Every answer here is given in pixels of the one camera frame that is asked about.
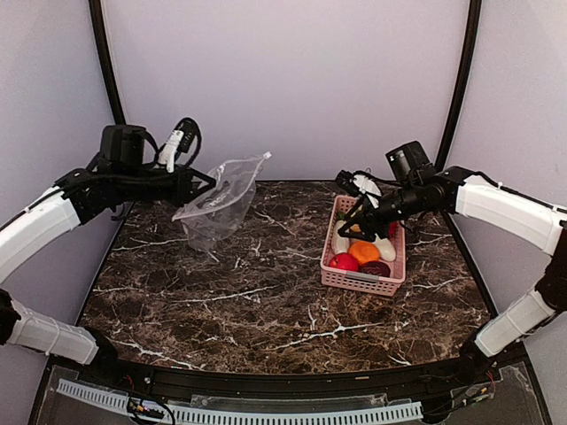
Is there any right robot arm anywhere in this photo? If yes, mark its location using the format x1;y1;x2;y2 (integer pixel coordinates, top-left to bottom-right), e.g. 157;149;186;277
336;141;566;384

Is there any black frame post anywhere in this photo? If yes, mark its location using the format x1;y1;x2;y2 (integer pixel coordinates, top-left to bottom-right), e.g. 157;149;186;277
88;0;127;125
434;0;482;171

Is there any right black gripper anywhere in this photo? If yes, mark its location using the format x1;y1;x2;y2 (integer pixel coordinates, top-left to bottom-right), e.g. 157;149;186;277
338;180;425;241

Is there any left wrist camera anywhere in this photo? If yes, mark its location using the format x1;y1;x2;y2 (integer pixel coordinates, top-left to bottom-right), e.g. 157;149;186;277
157;117;202;174

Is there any clear zip top bag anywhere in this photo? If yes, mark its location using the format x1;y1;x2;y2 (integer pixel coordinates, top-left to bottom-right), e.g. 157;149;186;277
172;151;272;252

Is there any left black frame post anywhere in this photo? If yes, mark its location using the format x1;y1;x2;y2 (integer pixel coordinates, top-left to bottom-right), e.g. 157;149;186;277
88;0;127;125

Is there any right black frame post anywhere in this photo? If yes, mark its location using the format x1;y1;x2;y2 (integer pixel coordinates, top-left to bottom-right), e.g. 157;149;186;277
434;0;482;171

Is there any white toy radish right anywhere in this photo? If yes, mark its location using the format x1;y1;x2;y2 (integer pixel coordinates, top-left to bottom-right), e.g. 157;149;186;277
373;236;397;262

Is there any white slotted cable duct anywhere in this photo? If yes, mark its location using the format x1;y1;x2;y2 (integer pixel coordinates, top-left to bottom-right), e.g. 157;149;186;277
56;378;423;424

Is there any red toy apple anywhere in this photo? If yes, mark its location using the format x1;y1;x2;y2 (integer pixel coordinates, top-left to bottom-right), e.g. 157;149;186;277
328;252;360;272

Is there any white toy radish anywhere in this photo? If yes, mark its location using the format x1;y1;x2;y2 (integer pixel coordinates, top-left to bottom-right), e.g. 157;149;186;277
373;236;397;262
330;220;350;255

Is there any dark red toy beet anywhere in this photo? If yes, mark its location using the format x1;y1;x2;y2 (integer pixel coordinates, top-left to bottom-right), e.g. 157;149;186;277
359;260;391;277

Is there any white toy radish left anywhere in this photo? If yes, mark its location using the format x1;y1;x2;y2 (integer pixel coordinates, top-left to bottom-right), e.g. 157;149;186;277
330;220;350;255

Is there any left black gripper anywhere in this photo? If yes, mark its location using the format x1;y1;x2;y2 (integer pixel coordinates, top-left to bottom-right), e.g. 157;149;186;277
116;164;217;207

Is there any orange toy tangerine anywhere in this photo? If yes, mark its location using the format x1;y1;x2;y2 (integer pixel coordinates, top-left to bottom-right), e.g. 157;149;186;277
348;241;380;266

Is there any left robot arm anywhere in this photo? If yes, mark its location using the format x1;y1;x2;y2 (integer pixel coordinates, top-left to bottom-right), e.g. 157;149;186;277
1;118;216;386

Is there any pink plastic basket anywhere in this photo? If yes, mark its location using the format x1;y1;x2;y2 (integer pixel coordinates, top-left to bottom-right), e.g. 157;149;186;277
320;195;406;297

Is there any red toy strawberry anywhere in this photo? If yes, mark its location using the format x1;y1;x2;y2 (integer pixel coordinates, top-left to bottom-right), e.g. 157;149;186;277
389;222;398;238

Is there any black front rail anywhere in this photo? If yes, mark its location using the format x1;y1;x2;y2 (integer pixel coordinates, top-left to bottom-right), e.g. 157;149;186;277
48;344;528;404

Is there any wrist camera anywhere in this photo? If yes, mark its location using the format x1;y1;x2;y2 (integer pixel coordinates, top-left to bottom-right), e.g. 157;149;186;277
157;117;202;174
335;170;383;209

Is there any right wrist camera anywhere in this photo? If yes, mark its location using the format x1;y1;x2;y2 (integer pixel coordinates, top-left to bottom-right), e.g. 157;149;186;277
335;170;383;209

